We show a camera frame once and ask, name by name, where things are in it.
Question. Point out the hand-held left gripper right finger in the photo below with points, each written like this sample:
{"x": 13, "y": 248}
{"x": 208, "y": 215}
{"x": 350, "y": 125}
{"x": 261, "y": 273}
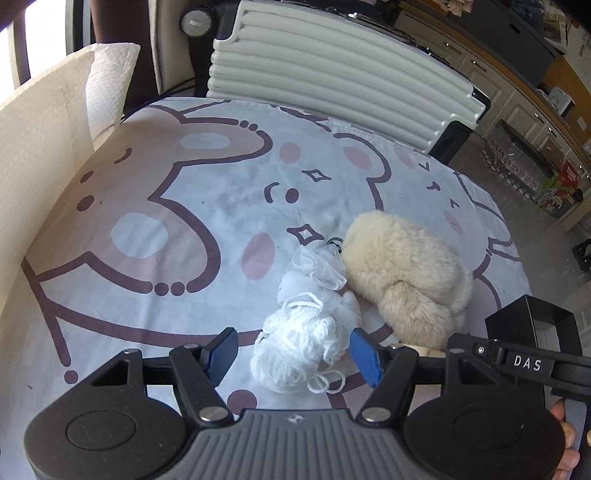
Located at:
{"x": 367, "y": 357}

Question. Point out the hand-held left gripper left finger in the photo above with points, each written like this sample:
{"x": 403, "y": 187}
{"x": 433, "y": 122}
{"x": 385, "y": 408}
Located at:
{"x": 221, "y": 355}

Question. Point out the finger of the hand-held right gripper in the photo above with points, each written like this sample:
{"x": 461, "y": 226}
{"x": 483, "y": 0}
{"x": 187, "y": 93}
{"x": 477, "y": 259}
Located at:
{"x": 480, "y": 349}

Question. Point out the black cardboard box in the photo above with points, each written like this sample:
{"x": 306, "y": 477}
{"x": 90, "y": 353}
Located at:
{"x": 554, "y": 316}

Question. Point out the white yarn ball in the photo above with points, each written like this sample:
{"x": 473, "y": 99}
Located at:
{"x": 295, "y": 346}

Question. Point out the beige plush toy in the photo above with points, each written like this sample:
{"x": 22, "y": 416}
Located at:
{"x": 406, "y": 267}

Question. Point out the white mesh bath pouf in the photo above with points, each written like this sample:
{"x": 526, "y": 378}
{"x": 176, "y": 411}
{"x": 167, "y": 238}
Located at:
{"x": 318, "y": 272}

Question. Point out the person's right hand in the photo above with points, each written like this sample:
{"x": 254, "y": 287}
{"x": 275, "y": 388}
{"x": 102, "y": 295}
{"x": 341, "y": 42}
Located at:
{"x": 569, "y": 454}

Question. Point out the black stool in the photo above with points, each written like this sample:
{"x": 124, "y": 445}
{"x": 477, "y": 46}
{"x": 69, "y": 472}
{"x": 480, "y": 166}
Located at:
{"x": 584, "y": 256}

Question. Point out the bear-printed bed sheet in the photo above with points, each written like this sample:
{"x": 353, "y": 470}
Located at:
{"x": 207, "y": 198}

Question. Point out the green and red carton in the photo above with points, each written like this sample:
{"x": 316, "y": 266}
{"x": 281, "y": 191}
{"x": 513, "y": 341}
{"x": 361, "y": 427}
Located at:
{"x": 561, "y": 189}

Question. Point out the pack of water bottles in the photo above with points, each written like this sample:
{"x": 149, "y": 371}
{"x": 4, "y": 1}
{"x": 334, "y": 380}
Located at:
{"x": 517, "y": 157}

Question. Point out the cream kitchen cabinets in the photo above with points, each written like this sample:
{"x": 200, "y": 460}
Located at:
{"x": 517, "y": 92}

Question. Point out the white countertop appliance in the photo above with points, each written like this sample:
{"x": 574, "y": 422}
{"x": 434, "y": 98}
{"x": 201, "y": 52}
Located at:
{"x": 561, "y": 100}

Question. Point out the cream sofa cushion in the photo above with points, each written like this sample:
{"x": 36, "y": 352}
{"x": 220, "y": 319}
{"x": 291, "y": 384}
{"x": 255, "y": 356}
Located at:
{"x": 41, "y": 129}

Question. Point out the white ribbed suitcase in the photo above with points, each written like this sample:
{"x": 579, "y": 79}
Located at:
{"x": 346, "y": 60}

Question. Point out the beige upholstered chair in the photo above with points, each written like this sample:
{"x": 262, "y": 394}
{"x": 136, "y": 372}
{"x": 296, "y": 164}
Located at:
{"x": 178, "y": 55}

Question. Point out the dark flat screen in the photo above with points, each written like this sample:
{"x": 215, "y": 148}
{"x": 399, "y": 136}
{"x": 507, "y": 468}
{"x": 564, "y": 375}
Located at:
{"x": 517, "y": 32}

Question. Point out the brown curtain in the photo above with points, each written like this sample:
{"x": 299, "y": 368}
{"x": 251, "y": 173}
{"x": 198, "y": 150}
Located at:
{"x": 124, "y": 41}

